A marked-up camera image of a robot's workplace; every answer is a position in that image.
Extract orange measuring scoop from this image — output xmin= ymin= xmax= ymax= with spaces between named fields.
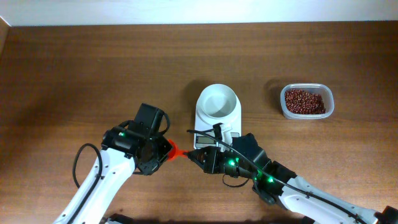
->
xmin=168 ymin=139 xmax=188 ymax=161

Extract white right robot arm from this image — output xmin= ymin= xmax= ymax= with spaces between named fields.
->
xmin=187 ymin=131 xmax=397 ymax=223

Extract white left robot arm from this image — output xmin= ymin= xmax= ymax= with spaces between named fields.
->
xmin=54 ymin=122 xmax=173 ymax=223

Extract white digital kitchen scale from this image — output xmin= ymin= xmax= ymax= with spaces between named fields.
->
xmin=193 ymin=90 xmax=243 ymax=150

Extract white round bowl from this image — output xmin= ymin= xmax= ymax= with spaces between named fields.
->
xmin=197 ymin=84 xmax=238 ymax=118

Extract red adzuki beans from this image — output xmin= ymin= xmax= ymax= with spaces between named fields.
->
xmin=284 ymin=89 xmax=326 ymax=114

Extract clear plastic container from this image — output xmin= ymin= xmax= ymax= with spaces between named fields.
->
xmin=280 ymin=83 xmax=335 ymax=119

